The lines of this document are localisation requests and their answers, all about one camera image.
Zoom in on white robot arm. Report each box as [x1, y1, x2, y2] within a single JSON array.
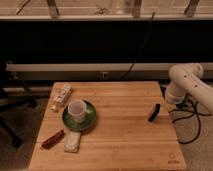
[[165, 63, 213, 114]]

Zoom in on green plate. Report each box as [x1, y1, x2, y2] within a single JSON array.
[[62, 100, 97, 132]]

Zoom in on white cup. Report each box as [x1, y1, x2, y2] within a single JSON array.
[[68, 100, 86, 123]]

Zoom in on white tube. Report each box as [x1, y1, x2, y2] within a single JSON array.
[[51, 84, 72, 112]]

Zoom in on white wrapped packet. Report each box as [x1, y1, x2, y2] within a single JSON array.
[[65, 131, 81, 153]]

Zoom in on wooden window shelf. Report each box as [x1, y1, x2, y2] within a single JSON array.
[[0, 0, 213, 21]]

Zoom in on black office chair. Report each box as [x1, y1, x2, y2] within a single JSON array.
[[0, 60, 38, 149]]

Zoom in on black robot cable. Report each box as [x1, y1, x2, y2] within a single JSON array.
[[168, 96, 213, 145]]

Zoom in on black hanging cable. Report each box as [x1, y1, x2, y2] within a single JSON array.
[[120, 11, 156, 81]]

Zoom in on white baseboard rail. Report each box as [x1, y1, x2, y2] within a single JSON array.
[[5, 62, 213, 82]]

